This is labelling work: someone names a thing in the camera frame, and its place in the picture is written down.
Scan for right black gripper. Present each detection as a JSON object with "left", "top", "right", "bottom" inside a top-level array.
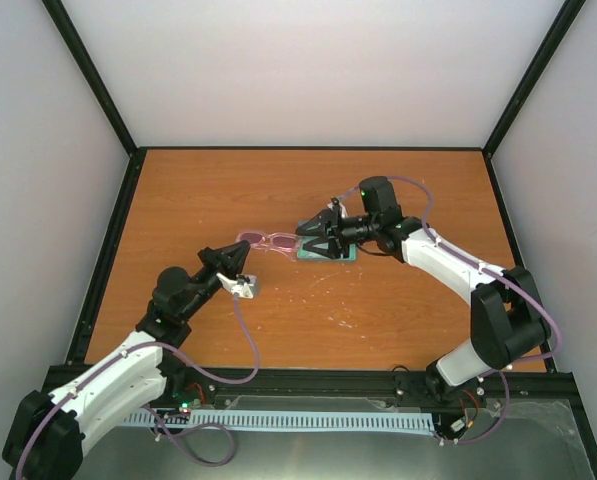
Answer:
[{"left": 296, "top": 206, "right": 378, "bottom": 259}]

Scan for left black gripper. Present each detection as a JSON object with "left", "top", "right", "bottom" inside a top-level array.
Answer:
[{"left": 180, "top": 240, "right": 250, "bottom": 320}]

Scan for grey glasses case green lining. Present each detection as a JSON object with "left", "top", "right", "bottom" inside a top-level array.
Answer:
[{"left": 296, "top": 219, "right": 359, "bottom": 264}]

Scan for pink translucent sunglasses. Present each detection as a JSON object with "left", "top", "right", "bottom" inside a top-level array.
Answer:
[{"left": 236, "top": 230, "right": 300, "bottom": 257}]

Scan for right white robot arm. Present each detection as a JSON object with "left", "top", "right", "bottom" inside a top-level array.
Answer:
[{"left": 295, "top": 176, "right": 561, "bottom": 403}]

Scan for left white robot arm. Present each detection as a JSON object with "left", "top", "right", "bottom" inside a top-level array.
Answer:
[{"left": 2, "top": 240, "right": 256, "bottom": 479}]

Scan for clear plastic sheet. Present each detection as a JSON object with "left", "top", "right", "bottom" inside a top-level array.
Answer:
[{"left": 71, "top": 397, "right": 595, "bottom": 479}]

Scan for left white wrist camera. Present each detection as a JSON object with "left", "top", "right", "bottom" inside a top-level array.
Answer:
[{"left": 216, "top": 273, "right": 259, "bottom": 299}]

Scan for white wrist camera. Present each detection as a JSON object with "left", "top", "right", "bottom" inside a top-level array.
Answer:
[
  {"left": 216, "top": 273, "right": 259, "bottom": 299},
  {"left": 327, "top": 197, "right": 348, "bottom": 218}
]

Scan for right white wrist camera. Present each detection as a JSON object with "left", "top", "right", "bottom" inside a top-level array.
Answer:
[{"left": 327, "top": 197, "right": 348, "bottom": 218}]

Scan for black enclosure frame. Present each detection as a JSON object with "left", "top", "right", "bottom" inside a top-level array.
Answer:
[{"left": 41, "top": 1, "right": 597, "bottom": 479}]

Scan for light blue slotted cable duct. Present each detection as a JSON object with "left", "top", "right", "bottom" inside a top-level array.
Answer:
[{"left": 122, "top": 405, "right": 437, "bottom": 432}]

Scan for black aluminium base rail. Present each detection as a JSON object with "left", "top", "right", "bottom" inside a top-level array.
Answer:
[{"left": 155, "top": 368, "right": 580, "bottom": 410}]

